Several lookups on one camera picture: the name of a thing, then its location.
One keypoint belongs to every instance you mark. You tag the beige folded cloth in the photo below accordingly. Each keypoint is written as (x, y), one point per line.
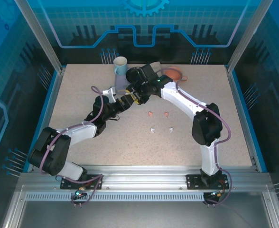
(157, 65)

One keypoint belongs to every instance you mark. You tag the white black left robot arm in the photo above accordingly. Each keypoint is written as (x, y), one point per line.
(77, 133)

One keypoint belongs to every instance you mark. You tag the lavender place mat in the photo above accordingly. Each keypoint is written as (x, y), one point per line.
(120, 82)

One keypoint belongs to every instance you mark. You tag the blue ceramic mug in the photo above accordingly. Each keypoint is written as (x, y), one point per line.
(120, 69)

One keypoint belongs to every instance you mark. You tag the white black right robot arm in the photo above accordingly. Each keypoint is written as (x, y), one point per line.
(184, 99)

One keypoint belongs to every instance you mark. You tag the aluminium frame beam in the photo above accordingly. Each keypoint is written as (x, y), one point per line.
(144, 180)

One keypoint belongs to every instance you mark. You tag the small LED circuit board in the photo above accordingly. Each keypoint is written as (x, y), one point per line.
(216, 194)
(79, 193)

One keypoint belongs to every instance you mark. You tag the aluminium side rail blue trim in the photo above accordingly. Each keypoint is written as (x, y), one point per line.
(52, 99)
(238, 99)

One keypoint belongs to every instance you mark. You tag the aluminium frame post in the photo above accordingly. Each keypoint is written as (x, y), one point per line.
(40, 35)
(248, 35)

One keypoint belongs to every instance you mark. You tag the grey metal base tray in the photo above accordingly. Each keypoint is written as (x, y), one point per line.
(139, 213)

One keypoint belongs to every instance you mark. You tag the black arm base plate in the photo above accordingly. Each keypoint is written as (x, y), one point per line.
(192, 181)
(66, 184)

